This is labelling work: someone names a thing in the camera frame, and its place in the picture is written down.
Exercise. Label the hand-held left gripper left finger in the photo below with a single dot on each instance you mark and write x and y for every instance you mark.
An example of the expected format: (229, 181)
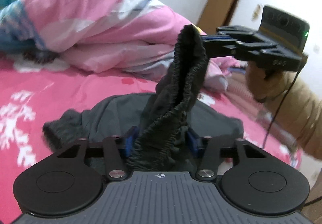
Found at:
(129, 142)

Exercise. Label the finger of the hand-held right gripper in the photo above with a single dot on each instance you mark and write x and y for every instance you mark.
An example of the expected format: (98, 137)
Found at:
(221, 49)
(216, 36)

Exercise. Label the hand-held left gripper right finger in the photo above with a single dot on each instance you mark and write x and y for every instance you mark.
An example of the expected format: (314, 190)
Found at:
(193, 143)

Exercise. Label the dark grey shorts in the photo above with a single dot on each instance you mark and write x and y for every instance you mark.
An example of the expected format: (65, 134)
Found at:
(186, 75)

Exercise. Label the small blue object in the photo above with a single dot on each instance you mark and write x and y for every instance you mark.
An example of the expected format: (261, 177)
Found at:
(236, 70)

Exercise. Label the brown wooden door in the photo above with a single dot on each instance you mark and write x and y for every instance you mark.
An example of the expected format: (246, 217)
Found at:
(221, 7)

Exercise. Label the pink floral blanket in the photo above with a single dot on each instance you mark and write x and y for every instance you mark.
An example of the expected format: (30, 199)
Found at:
(63, 93)

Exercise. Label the pink and blue duvet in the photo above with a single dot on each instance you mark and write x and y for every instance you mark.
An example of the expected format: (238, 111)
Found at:
(88, 25)

